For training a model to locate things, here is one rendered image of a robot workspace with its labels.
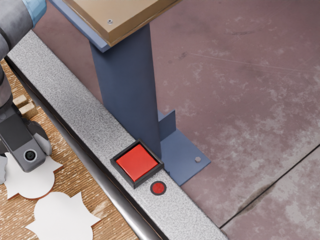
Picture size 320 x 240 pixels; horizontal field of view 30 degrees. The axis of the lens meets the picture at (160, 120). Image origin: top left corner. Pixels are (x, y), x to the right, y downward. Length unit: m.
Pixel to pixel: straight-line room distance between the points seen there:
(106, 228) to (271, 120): 1.33
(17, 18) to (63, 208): 0.36
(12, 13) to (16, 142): 0.22
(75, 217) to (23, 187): 0.12
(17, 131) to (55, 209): 0.18
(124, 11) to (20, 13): 0.48
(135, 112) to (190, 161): 0.45
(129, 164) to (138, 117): 0.70
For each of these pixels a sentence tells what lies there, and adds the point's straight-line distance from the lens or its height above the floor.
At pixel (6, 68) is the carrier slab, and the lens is 1.34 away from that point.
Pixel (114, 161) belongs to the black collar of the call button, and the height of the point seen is 0.93.
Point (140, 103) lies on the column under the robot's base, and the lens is 1.79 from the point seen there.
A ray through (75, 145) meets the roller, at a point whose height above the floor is 0.92.
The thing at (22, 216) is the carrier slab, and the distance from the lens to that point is 1.14.
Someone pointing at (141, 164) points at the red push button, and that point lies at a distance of 1.16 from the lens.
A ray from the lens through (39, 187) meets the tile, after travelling 1.14.
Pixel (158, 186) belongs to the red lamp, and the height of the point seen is 0.92.
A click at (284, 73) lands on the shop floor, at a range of 2.47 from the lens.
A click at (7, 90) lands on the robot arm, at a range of 1.00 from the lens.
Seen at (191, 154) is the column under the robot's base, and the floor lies 0.01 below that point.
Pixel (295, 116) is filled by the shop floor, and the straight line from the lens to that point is 2.35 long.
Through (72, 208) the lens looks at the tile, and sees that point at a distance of 1.12.
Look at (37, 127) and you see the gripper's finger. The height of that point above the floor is 1.05.
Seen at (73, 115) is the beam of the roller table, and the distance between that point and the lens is 1.25.
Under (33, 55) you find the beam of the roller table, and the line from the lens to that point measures 1.37.
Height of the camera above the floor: 1.94
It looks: 57 degrees down
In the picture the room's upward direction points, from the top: 5 degrees counter-clockwise
